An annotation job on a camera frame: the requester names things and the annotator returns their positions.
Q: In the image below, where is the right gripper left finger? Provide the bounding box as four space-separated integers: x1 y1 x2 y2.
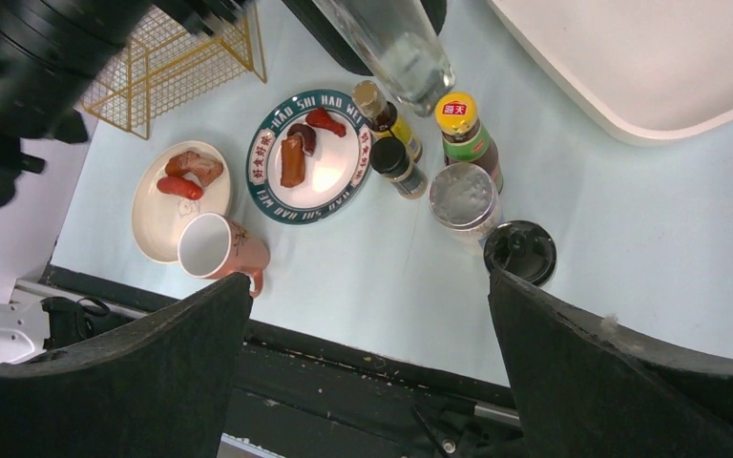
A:
0 274 253 457

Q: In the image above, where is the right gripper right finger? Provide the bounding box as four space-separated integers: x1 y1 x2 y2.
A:
488 269 733 457

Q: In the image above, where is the yellow cap sauce bottle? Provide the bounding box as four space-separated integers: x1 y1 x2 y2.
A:
434 92 503 193

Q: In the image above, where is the glass oil bottle gold spout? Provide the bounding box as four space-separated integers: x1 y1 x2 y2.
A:
315 0 456 117

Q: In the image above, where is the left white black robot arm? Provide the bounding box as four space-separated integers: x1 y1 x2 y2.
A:
0 1 151 364

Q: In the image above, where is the pink ceramic mug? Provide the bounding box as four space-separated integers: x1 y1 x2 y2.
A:
177 213 270 298

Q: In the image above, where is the black lid spice jar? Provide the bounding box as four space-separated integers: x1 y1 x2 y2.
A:
483 220 557 287

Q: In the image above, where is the cream round plate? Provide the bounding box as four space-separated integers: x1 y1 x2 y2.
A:
131 140 234 263

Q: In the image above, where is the red sausage on cream plate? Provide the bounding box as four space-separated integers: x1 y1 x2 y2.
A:
156 177 204 200

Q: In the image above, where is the silver lid spice jar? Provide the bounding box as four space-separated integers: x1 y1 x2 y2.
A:
428 162 503 255

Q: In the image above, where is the brown meat piece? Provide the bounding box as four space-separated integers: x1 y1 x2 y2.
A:
165 151 224 187

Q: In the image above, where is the orange sausage on patterned plate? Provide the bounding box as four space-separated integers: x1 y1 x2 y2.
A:
280 135 305 188

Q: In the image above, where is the patterned rim white plate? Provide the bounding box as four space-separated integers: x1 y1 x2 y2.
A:
246 89 372 225

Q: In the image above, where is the dark sausage piece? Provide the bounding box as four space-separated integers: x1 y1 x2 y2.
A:
287 123 317 156

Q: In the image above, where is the black cap pepper jar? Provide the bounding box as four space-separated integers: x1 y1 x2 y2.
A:
369 136 428 199

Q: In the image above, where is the red sausage piece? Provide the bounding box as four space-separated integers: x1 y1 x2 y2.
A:
304 107 347 137

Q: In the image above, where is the white rectangular basin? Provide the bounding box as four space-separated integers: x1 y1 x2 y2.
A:
492 1 733 146

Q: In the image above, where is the brown cap small bottle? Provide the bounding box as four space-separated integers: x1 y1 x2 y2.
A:
351 80 423 162

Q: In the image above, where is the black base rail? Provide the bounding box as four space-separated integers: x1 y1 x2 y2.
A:
37 263 533 458

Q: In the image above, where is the yellow wire mesh rack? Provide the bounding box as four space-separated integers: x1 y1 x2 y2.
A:
78 7 267 139

